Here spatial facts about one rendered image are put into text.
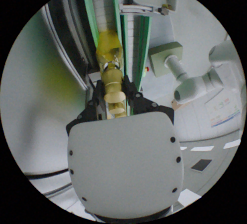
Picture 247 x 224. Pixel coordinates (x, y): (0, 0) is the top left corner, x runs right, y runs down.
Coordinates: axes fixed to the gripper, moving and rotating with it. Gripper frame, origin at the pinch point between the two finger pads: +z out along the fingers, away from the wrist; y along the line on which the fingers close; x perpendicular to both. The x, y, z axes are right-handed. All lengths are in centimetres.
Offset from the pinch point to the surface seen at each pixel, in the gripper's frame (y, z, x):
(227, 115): 360, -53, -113
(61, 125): -12.9, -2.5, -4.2
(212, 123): 360, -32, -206
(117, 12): 3.3, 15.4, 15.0
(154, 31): 26.2, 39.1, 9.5
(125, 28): 5.3, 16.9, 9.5
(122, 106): 0.8, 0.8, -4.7
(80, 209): -15.3, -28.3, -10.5
